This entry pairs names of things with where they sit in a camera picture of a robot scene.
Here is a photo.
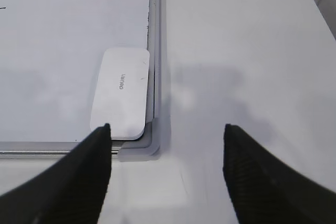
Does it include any whiteboard with aluminium frame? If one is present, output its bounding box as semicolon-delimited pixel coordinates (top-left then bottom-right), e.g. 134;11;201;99
1;0;161;162

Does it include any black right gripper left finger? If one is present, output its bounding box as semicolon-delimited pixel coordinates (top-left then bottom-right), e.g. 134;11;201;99
1;124;112;223

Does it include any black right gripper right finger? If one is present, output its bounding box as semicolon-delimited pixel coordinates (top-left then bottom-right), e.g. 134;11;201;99
223;124;335;223

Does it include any white whiteboard eraser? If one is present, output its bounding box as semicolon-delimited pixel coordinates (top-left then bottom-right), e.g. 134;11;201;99
90;48;150;141

